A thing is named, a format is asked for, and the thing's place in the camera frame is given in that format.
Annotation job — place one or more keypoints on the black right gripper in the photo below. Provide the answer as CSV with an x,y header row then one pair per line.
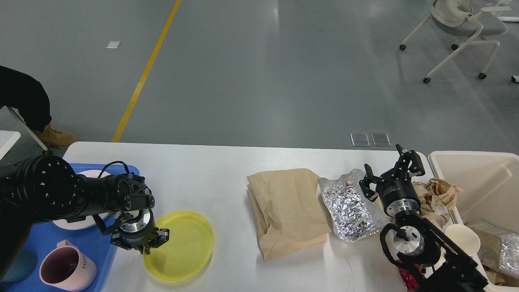
x,y
396,195

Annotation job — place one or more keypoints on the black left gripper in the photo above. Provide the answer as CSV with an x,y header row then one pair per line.
x,y
138,231

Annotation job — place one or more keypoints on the yellow plastic plate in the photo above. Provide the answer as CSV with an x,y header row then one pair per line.
x,y
188,249

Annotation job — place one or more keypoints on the pink ribbed mug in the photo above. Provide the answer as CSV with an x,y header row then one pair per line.
x,y
67,268

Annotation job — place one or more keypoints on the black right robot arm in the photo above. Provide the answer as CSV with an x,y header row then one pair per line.
x,y
412,242

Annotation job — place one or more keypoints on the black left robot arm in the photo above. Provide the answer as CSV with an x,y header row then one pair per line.
x,y
46,188

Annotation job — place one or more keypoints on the right metal floor plate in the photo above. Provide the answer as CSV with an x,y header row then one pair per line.
x,y
381,139

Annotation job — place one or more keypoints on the metal floor plate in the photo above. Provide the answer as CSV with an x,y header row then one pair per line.
x,y
381,139
360,139

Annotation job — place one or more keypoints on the crumpled brown paper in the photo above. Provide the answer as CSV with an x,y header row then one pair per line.
x,y
433,196

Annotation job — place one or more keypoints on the left metal floor plate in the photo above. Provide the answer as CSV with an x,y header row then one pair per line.
x,y
360,139

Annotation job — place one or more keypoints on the pink round plate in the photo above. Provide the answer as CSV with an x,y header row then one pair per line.
x,y
88,222

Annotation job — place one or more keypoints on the silver foil pouch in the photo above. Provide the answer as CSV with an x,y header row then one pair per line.
x,y
353,216

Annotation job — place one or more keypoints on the white paper cup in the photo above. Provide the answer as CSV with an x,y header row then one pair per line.
x,y
464,237

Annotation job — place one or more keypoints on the beige plastic bin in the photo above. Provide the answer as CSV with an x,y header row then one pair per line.
x,y
490,183

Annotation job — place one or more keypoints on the brown paper bag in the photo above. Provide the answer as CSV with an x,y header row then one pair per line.
x,y
287,214

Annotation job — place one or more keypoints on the red snack wrapper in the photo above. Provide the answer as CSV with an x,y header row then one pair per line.
x,y
407,277

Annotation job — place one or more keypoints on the teal blue cup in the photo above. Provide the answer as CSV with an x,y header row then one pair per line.
x,y
22,267

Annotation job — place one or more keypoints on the tan work boot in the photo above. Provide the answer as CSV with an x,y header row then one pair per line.
x,y
52,137

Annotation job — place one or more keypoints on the wrapped package in bin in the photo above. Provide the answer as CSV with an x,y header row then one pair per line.
x,y
498,248

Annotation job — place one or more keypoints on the white office chair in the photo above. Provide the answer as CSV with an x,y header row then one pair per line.
x,y
470,23

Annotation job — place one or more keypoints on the person in black clothes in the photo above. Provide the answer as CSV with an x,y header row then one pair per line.
x,y
27,95

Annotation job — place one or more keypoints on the white paper scrap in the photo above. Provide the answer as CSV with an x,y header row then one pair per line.
x,y
113,44

